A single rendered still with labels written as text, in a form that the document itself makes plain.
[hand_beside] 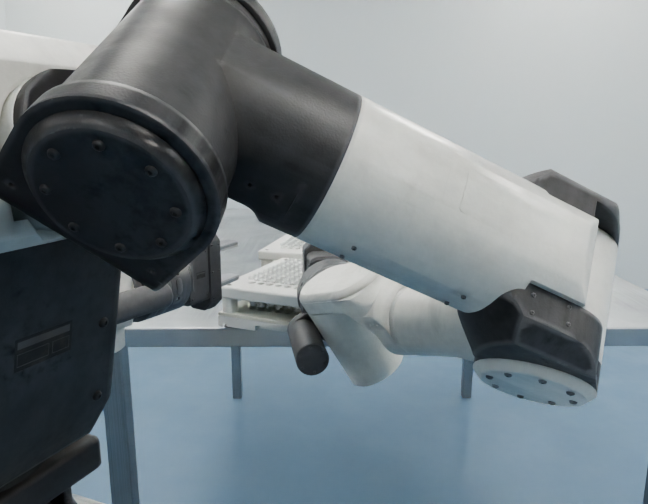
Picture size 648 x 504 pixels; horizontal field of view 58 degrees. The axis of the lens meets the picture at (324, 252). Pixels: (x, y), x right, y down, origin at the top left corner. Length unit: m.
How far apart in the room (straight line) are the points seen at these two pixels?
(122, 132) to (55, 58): 0.17
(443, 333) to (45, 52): 0.35
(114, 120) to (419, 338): 0.34
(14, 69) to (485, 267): 0.29
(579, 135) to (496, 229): 4.33
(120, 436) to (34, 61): 0.87
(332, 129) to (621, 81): 4.45
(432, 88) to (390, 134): 4.22
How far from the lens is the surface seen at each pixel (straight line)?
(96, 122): 0.25
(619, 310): 1.23
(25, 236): 0.37
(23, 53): 0.40
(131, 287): 0.75
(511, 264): 0.34
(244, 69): 0.31
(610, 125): 4.70
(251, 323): 0.99
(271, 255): 1.27
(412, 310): 0.51
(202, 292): 0.85
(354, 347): 0.61
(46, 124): 0.27
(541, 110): 4.59
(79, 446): 0.56
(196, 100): 0.27
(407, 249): 0.32
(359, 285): 0.55
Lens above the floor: 1.18
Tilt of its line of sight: 12 degrees down
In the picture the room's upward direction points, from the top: straight up
